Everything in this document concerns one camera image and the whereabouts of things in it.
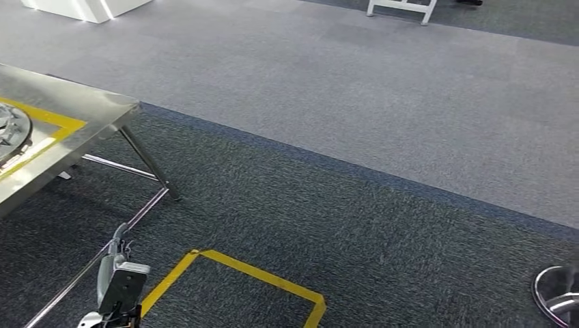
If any chrome stanchion post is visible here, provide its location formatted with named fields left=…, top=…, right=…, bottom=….
left=531, top=264, right=579, bottom=328

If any grey wheel hubcap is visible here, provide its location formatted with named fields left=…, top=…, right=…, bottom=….
left=0, top=101, right=33, bottom=171

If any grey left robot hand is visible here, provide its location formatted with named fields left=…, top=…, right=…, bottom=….
left=96, top=222, right=135, bottom=311

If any white frame stand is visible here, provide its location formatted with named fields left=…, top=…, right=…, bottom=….
left=366, top=0, right=439, bottom=27

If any white lit display plinth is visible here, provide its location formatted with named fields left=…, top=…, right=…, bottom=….
left=20, top=0, right=155, bottom=25

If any stainless steel workbench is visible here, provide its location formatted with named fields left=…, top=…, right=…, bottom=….
left=0, top=63, right=182, bottom=328

